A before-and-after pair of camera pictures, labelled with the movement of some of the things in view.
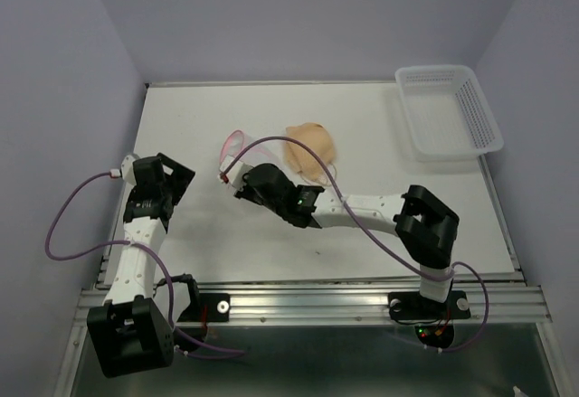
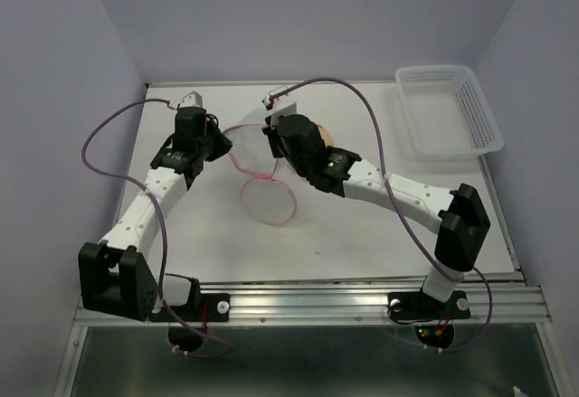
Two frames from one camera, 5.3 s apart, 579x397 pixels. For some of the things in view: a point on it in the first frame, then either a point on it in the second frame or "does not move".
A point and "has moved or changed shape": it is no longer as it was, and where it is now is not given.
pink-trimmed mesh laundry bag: (234, 145) has moved or changed shape
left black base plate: (202, 309) does not move
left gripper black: (180, 177) to (223, 146)
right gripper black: (245, 190) to (271, 129)
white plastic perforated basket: (449, 115) does not move
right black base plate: (433, 320) does not move
